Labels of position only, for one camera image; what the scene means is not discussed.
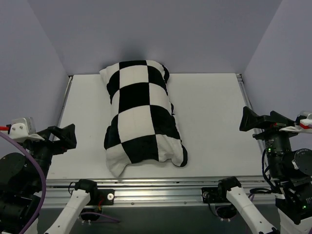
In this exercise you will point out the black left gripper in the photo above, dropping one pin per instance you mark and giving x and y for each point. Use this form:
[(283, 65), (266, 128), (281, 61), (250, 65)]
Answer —
[(50, 137)]

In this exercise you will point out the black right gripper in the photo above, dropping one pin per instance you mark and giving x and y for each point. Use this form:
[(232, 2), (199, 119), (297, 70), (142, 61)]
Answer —
[(270, 129)]

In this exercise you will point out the black and white checkered pillowcase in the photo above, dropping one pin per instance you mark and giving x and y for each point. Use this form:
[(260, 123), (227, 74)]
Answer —
[(143, 125)]

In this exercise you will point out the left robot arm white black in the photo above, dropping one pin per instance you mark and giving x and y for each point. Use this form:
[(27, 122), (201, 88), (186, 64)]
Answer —
[(23, 174)]

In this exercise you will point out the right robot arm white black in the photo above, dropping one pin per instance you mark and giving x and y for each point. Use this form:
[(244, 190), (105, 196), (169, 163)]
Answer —
[(287, 172)]

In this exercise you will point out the aluminium right side rail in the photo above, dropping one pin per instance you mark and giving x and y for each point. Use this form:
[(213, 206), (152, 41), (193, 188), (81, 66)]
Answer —
[(250, 149)]

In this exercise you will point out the aluminium rail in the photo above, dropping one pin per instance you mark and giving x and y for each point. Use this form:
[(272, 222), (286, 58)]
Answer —
[(153, 192), (65, 99), (250, 149)]

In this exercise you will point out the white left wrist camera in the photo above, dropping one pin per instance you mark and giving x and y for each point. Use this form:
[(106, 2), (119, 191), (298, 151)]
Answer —
[(23, 129)]

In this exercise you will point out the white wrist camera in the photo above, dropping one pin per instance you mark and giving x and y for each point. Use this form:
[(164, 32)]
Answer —
[(23, 129), (302, 124)]

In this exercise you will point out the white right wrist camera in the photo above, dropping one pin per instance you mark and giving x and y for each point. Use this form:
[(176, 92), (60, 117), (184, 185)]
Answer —
[(302, 124)]

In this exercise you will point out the aluminium left side rail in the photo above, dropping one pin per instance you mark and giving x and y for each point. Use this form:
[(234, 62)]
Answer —
[(65, 99)]

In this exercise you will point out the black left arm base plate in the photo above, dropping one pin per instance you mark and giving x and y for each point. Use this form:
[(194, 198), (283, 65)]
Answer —
[(104, 197)]

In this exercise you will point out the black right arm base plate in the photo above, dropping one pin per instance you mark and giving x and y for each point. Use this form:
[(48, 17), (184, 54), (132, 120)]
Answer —
[(211, 195)]

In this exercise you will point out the aluminium front rail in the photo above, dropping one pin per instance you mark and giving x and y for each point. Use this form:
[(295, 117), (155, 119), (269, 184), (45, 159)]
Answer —
[(153, 192)]

